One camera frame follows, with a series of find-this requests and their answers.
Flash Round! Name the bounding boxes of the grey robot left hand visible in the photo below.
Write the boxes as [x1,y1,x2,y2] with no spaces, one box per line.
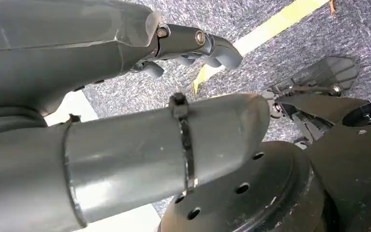
[0,0,271,232]

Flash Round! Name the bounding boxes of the ribbed grey left arm sleeve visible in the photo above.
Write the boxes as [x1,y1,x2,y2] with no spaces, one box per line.
[0,106,48,138]

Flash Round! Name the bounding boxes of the black zip tie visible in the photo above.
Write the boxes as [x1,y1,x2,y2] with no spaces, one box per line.
[169,93,200,197]

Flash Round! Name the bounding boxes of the yellow floor tape line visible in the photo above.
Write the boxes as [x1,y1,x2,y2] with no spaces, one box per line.
[192,0,330,96]

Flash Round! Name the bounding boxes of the robot's own black foot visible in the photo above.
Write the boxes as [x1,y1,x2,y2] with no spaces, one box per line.
[261,56,361,120]

